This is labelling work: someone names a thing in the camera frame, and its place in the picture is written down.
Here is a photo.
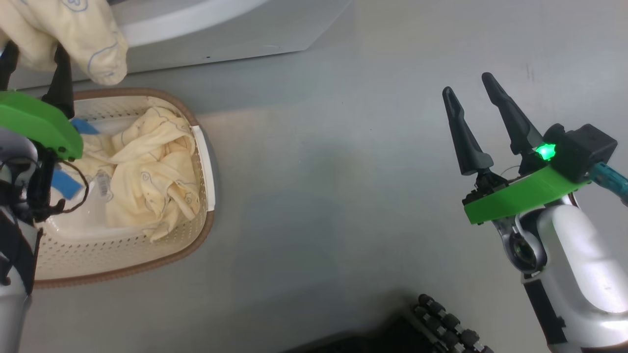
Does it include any pale yellow printed garment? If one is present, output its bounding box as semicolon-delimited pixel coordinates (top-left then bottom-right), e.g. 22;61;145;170
52;105;203;243
0;0;129;87

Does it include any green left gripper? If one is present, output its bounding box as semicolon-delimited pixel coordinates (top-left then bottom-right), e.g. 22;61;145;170
0;42;84;161

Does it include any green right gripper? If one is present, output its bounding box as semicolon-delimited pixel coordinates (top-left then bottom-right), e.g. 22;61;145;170
442;72;589;225

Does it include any cream perforated laundry basket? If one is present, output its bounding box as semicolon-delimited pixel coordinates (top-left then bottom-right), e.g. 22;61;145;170
29;88;216;289

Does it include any teal plug right camera cable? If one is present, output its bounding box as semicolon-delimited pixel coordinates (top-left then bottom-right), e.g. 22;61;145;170
591;162;628;204

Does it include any white front-load washing machine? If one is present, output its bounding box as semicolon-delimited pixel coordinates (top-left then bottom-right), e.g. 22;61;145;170
10;0;354;90

